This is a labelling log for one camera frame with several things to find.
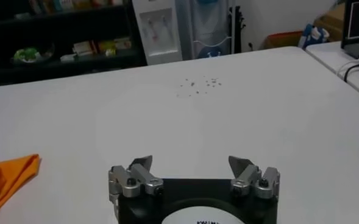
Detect scattered dark crumbs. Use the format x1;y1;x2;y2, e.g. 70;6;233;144
175;75;223;99

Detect green white medicine box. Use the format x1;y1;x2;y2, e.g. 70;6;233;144
115;38;132;51

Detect blue water jug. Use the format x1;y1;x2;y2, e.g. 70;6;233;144
196;45;229;60

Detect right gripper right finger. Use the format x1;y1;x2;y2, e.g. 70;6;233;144
227;155;281;200

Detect small white side table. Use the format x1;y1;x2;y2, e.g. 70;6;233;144
305;41;359;103

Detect black folded stand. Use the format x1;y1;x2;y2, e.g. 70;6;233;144
229;5;246;54

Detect red rimmed cardboard box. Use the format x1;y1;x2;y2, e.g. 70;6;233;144
263;30;305;51

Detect large open cardboard box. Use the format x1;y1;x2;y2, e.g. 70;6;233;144
313;2;346;43

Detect flat white box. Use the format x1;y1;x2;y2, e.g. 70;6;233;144
59;53;77;63

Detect black shelving unit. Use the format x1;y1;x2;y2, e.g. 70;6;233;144
0;0;148;88

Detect orange t-shirt white print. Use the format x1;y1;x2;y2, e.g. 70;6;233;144
0;153;42;223

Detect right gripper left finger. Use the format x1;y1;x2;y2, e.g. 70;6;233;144
108;155;165;203

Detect red white medicine box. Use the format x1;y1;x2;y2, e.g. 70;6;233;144
72;41;97;57

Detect white metal jug rack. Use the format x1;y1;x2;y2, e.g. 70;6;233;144
176;0;237;61

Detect black laptop cable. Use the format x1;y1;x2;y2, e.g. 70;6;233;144
343;62;359;83

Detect yellow green medicine box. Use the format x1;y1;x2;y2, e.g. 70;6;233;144
97;41;116;57

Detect white water dispenser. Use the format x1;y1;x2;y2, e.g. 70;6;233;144
132;0;183;66

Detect green fruit bowl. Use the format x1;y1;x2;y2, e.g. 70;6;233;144
13;45;55;65

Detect blue white bag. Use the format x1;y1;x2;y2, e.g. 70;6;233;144
297;23;331;50

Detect white laptop cable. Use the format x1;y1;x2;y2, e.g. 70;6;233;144
336;57;359;77

